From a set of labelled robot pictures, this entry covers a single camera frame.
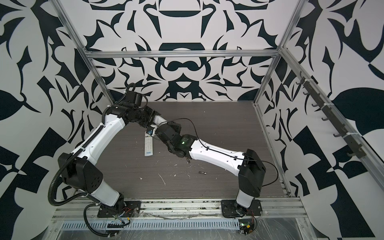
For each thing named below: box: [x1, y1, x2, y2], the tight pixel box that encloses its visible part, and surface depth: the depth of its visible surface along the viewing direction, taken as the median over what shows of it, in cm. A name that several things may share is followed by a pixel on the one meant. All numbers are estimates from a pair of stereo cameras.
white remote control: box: [144, 131, 153, 157], surface depth 96 cm
